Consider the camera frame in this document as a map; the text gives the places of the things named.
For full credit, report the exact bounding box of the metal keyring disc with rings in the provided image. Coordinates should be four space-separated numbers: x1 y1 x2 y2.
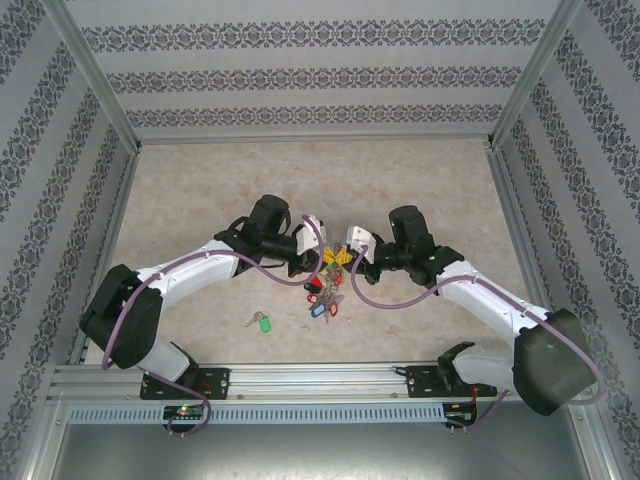
303 259 349 325

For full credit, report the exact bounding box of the grey metal sheet panel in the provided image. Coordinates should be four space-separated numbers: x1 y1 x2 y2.
47 422 609 480

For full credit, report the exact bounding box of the left control circuit board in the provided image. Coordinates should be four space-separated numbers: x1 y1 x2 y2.
164 404 205 420

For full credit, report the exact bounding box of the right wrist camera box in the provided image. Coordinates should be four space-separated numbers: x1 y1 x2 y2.
344 224 377 264

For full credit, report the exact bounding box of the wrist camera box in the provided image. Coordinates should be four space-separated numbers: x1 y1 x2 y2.
344 224 377 264
292 214 331 254

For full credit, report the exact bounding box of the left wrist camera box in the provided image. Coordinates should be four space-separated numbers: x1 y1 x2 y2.
292 214 331 254

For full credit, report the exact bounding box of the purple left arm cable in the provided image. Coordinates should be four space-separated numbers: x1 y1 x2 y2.
99 213 325 437

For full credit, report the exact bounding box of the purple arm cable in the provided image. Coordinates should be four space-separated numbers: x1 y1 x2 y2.
99 213 325 437
349 242 604 434

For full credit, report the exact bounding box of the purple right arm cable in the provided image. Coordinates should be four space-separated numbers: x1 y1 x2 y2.
349 242 604 434

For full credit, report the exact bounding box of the aluminium side rail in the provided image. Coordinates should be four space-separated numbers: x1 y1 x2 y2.
69 149 140 366
487 147 554 346

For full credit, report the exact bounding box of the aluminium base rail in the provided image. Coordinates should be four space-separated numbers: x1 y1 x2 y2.
47 362 521 404

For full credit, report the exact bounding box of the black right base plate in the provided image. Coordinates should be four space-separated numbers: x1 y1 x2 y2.
405 364 499 400

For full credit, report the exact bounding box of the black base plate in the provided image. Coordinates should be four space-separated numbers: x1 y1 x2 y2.
405 364 499 400
141 367 232 401

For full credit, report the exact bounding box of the slotted grey cable duct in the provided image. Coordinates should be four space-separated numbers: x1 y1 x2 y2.
67 403 479 425

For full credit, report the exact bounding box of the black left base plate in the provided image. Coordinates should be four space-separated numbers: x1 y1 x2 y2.
141 367 232 401

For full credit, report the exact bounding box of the aluminium frame post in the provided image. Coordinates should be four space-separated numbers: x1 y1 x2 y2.
488 0 586 150
42 0 142 154

